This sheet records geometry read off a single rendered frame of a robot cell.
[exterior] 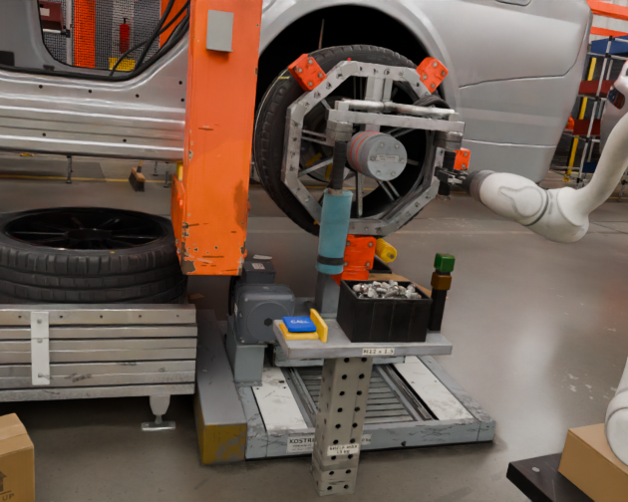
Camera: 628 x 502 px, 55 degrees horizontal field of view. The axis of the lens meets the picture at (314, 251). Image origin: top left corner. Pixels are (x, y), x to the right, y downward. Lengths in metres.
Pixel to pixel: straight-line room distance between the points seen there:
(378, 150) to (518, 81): 0.84
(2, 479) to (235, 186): 0.87
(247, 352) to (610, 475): 1.11
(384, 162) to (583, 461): 0.95
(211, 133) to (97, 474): 0.94
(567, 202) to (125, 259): 1.21
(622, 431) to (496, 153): 1.53
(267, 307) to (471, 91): 1.12
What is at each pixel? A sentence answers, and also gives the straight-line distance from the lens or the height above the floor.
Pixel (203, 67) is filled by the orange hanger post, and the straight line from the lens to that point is 1.54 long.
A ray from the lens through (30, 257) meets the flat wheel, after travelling 1.86.
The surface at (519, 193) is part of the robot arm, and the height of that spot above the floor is 0.85.
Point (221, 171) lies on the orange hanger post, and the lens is 1.57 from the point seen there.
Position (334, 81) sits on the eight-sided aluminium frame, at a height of 1.06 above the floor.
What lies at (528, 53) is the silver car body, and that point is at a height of 1.24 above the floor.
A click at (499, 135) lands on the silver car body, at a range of 2.45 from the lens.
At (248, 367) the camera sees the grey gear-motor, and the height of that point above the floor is 0.14.
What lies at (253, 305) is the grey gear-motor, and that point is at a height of 0.37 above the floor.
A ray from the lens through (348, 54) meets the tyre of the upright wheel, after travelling 1.99.
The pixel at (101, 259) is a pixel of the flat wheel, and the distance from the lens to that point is 1.82.
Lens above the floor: 1.04
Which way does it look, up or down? 16 degrees down
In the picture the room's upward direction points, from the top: 6 degrees clockwise
